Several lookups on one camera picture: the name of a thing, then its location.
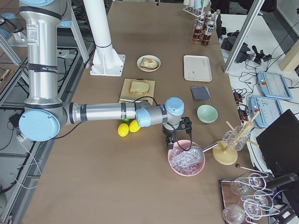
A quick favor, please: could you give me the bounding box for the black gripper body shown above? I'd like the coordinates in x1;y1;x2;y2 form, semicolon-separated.
162;123;179;143

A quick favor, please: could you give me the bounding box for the blue teach pendant far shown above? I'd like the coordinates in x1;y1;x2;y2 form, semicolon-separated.
257;72;292;100

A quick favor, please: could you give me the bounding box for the white round plate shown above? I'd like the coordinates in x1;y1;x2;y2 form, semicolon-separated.
137;55;161;72

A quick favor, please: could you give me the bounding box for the green ceramic bowl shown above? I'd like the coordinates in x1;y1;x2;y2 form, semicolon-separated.
197;105;218;124

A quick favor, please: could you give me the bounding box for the steel handled knife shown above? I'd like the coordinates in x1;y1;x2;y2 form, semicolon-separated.
119;98;148;103

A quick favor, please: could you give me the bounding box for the blue teach pendant near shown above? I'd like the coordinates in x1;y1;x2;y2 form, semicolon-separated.
250;96;283;128

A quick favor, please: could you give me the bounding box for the cream rabbit tray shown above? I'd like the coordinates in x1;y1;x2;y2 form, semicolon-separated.
183;55;212;82

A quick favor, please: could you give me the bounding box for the black monitor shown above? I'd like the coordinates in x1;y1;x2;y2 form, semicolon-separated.
256;109;299;175

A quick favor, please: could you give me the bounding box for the bread slice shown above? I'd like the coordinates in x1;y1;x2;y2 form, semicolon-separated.
129;81;150;94

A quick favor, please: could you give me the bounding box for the grey folded cloth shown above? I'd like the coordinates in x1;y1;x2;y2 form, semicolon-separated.
191;85;211;101

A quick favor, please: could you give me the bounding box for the steel ice scoop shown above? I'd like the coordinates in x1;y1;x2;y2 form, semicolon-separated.
176;143;218;168

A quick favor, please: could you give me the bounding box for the tea bottle back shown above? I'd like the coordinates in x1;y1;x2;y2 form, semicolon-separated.
204;11;212;25

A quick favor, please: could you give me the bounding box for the aluminium frame post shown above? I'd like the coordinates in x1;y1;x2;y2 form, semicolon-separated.
223;0;264;74

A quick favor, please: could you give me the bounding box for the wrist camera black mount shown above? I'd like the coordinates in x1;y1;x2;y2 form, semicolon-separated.
177;117;192;136

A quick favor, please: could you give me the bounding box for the white cup rack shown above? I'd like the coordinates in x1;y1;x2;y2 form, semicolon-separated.
183;0;210;18

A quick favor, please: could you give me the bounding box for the pink bowl with ice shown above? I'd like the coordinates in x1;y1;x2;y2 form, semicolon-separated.
168;140;205;176

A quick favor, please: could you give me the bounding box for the wine glass rack tray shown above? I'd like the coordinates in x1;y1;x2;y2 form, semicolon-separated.
220;172;280;224

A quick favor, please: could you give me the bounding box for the whole yellow lemon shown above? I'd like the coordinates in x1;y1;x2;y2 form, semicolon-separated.
117;123;129;137

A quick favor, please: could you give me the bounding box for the wooden mug tree stand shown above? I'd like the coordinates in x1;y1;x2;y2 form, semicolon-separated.
212;110;259;165

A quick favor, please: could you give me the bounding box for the blue teach pendant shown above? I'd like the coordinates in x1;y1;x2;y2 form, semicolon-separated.
257;72;292;100
250;96;283;128

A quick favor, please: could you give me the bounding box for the clear glass mug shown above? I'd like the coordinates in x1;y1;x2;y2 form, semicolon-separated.
222;126;251;151

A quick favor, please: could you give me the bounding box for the copper wire bottle rack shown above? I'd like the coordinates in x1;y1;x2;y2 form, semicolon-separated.
191;25;207;44

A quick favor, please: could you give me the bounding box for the fried egg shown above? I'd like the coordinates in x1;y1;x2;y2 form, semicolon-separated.
143;59;157;68

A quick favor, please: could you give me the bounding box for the wooden cutting board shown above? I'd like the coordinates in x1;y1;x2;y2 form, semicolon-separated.
119;78;155;105

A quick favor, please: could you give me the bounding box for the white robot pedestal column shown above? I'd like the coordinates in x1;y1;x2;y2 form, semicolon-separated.
84;0;125;77

